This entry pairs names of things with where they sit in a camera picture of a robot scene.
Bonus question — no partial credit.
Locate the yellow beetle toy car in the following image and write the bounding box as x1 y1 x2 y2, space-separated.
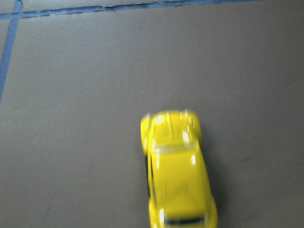
140 110 218 228

